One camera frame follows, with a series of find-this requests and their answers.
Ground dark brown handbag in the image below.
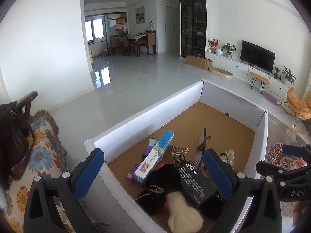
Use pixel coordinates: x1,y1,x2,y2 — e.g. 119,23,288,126
1,101,35,190

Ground black beaded knit garment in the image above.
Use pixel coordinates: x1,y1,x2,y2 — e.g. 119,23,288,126
199,191,228,220

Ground green potted plant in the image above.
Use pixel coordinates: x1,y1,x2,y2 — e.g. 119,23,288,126
221,43,237,57

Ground round wooden floor tray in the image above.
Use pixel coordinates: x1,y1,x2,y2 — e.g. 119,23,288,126
208,66,233,79

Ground dark glass display cabinet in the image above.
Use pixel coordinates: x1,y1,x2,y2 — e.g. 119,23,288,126
180,0,207,58

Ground person's hand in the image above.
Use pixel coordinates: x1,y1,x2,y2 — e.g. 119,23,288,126
292,200,311,233

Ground small wooden bench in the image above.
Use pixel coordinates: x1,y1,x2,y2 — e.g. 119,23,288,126
250,72,270,94

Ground blue white toothpaste box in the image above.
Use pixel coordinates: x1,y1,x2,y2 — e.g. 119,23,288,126
134,130,175,186

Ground white cardboard storage box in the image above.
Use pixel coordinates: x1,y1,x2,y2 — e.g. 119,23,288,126
84,80,268,232

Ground houndstooth bow hair clip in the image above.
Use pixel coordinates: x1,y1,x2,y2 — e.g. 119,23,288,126
220,150,235,169

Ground purple toy water gun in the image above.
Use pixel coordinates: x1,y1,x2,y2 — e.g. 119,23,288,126
125,138,159,184

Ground black box white text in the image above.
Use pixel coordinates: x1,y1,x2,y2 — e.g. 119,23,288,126
178,159,217,207

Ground gold braided rope belt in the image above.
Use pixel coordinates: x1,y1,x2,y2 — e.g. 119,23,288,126
167,145,189,167

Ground red flowers in vase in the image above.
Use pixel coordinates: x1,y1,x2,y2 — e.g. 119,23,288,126
208,37,220,54

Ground orange lounge chair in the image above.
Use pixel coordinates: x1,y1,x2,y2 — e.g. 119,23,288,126
279,87,310,135

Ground black flat television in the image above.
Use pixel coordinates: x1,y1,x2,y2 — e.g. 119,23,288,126
240,40,276,73

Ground white tv cabinet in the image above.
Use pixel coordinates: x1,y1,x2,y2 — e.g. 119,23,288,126
205,52,289,100

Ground brown cardboard box on floor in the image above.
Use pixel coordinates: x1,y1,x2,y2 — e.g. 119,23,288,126
186,55,212,70

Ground clear blue safety glasses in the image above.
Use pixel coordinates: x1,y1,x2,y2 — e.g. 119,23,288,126
195,128,211,167

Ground cream knitted hat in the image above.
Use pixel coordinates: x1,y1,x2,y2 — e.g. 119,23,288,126
166,191,204,233

